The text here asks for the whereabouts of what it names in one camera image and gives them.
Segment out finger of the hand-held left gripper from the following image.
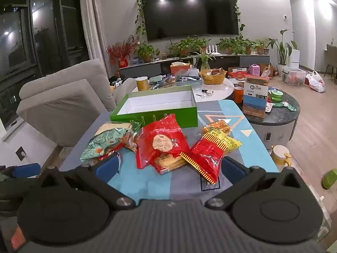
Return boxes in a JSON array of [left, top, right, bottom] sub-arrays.
[[12, 163, 42, 179]]

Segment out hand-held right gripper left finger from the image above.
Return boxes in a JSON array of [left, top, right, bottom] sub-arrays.
[[39, 153, 137, 207]]

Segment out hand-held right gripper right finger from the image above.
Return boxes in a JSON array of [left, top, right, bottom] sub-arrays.
[[205, 156, 304, 209]]

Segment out red yellow striped snack bag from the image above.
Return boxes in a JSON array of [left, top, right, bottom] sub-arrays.
[[180, 126, 242, 185]]

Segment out red snack bag white label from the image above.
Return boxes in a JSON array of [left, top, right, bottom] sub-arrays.
[[135, 114, 191, 175]]

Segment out green cardboard box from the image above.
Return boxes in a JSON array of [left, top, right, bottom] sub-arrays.
[[110, 85, 198, 128]]

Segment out green snack bag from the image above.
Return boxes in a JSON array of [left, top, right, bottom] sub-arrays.
[[80, 127, 140, 164]]

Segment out orange snack packet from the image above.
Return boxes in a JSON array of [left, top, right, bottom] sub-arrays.
[[202, 120, 232, 135]]

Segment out yellow white mug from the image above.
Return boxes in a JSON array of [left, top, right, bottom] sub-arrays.
[[271, 145, 293, 167]]

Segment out dark round coffee table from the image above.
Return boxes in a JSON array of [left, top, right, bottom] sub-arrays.
[[232, 90, 301, 142]]

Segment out cardboard box blue print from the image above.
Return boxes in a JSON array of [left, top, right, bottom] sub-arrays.
[[242, 74, 270, 119]]

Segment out orange cylinder can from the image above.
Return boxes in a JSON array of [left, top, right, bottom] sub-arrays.
[[233, 86, 245, 104]]

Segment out grey fabric sofa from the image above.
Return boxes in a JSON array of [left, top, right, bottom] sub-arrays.
[[16, 58, 137, 148]]

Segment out white round coffee table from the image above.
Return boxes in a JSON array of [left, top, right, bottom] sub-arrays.
[[132, 76, 235, 102]]

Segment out green tape rolls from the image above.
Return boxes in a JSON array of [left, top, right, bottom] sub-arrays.
[[270, 89, 284, 102]]

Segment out yellow canister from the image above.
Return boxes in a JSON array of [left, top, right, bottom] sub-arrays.
[[135, 76, 149, 92]]

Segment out yellow wicker basket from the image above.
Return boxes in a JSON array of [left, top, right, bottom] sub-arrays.
[[199, 69, 227, 85]]

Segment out green slipper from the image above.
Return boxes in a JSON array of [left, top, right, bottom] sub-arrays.
[[321, 168, 337, 190]]

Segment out grey television cabinet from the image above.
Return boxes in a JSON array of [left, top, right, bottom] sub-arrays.
[[119, 54, 271, 79]]

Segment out clear storage bin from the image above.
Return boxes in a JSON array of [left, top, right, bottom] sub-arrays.
[[281, 68, 307, 86]]

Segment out orange tissue box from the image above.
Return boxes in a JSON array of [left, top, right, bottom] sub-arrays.
[[170, 62, 193, 76]]

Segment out red flower plant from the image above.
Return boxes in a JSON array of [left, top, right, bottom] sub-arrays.
[[106, 35, 139, 69]]

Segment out grassy plant in glass vase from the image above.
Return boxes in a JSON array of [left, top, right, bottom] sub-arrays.
[[193, 47, 217, 70]]

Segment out white plastic bag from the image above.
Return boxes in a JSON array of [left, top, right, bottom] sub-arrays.
[[305, 71, 326, 93]]

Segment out small green potted plant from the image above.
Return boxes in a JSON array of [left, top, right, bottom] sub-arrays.
[[254, 39, 269, 56]]

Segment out white air purifier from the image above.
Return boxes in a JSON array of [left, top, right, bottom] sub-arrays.
[[288, 49, 301, 68]]

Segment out tall large-leaf plant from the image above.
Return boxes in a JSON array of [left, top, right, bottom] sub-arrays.
[[267, 29, 298, 67]]

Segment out dark framed window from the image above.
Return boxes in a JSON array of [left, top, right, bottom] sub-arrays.
[[0, 0, 90, 137]]

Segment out white curtain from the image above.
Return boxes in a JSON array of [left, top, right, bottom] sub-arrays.
[[79, 0, 112, 72]]

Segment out grey dining chair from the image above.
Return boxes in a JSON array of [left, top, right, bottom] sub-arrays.
[[323, 43, 337, 79]]

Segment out wall socket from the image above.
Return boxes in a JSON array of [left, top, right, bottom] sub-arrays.
[[15, 146, 27, 161]]

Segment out black wall television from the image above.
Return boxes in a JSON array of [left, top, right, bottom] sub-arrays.
[[141, 0, 239, 42]]

